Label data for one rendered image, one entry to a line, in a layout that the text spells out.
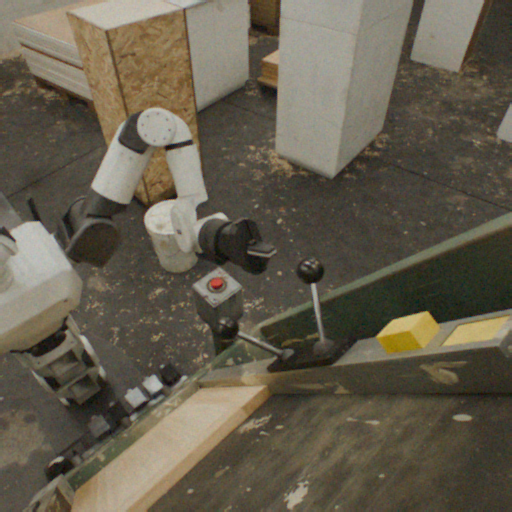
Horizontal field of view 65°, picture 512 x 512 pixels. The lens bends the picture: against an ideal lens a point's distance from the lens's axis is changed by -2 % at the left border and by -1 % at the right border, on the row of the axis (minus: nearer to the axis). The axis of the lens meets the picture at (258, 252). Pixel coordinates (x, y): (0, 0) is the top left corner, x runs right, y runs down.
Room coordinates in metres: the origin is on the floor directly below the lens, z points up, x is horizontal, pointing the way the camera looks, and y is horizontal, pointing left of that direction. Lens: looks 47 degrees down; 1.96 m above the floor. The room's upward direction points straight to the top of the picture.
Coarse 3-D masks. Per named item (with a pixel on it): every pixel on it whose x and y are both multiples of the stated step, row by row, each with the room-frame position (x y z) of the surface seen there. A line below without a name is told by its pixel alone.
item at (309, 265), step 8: (312, 256) 0.36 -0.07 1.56; (304, 264) 0.35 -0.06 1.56; (312, 264) 0.35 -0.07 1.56; (320, 264) 0.35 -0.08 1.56; (296, 272) 0.35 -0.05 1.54; (304, 272) 0.34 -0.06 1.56; (312, 272) 0.34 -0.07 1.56; (320, 272) 0.34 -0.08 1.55; (304, 280) 0.34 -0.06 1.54; (312, 280) 0.33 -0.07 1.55; (320, 280) 0.34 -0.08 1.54; (312, 288) 0.33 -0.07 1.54; (312, 296) 0.32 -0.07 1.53; (320, 304) 0.31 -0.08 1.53; (320, 312) 0.30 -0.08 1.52; (320, 320) 0.29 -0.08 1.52; (320, 328) 0.28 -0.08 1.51; (320, 336) 0.27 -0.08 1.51; (320, 344) 0.26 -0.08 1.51; (328, 344) 0.26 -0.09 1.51; (320, 352) 0.25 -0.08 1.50
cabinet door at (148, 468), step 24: (192, 408) 0.37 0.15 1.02; (216, 408) 0.31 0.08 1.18; (240, 408) 0.26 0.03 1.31; (168, 432) 0.31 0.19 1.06; (192, 432) 0.26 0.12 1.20; (216, 432) 0.22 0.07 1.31; (120, 456) 0.30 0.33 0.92; (144, 456) 0.25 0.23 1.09; (168, 456) 0.21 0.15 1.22; (192, 456) 0.19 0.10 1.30; (96, 480) 0.23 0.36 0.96; (120, 480) 0.20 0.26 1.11; (144, 480) 0.17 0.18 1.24; (168, 480) 0.15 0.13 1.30; (96, 504) 0.15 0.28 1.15; (120, 504) 0.13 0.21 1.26; (144, 504) 0.12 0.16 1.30
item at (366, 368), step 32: (480, 320) 0.18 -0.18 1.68; (352, 352) 0.23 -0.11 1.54; (384, 352) 0.20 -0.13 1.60; (416, 352) 0.17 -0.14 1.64; (448, 352) 0.16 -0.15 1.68; (480, 352) 0.14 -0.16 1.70; (224, 384) 0.39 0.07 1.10; (256, 384) 0.32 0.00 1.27; (288, 384) 0.27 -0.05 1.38; (320, 384) 0.23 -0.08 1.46; (352, 384) 0.20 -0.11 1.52; (384, 384) 0.18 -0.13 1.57; (416, 384) 0.16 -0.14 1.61; (448, 384) 0.15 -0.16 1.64; (480, 384) 0.13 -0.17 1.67
